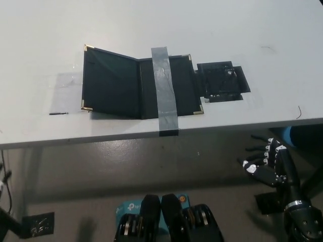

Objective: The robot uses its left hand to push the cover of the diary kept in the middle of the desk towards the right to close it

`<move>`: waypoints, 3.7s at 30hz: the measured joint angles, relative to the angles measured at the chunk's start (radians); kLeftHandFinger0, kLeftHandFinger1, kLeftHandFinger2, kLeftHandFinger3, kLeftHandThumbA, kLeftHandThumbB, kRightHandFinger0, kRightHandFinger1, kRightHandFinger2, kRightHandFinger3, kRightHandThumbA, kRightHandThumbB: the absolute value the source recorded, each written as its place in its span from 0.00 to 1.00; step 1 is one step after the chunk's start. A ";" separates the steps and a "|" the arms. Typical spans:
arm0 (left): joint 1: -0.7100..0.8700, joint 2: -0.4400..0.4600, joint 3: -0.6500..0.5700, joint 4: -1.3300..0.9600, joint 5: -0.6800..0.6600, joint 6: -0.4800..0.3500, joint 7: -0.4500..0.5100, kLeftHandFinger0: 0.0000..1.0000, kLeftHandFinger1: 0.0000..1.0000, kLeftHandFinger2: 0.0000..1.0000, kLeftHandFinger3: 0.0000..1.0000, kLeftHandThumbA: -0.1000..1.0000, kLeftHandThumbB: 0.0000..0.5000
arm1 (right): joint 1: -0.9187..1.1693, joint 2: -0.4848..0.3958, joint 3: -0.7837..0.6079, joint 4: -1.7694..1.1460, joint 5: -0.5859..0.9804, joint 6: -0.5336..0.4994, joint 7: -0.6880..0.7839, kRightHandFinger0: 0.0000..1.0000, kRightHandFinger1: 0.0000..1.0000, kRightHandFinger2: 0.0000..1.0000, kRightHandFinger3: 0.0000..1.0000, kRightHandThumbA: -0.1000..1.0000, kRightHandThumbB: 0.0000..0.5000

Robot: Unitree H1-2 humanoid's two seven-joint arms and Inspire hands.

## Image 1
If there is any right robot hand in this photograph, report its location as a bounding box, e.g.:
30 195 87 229
237 135 288 188

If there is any black diary with gold corners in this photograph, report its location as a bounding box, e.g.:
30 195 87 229
80 44 204 120

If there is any blue object under desk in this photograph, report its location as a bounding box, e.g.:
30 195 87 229
281 127 299 147

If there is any black tape patch on desk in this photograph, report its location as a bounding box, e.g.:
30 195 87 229
193 60 252 103

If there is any black floor tape patch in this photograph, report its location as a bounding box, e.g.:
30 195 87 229
22 211 55 239
254 192 287 215

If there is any teal tp-link box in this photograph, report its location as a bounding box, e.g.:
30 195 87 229
115 194 189 230

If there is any clear plastic tape sheet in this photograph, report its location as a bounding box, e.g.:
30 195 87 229
49 72 85 114

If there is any grey duct tape strip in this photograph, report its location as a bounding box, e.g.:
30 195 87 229
150 46 180 138

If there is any thin black cable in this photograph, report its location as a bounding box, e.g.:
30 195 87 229
0 151 14 215

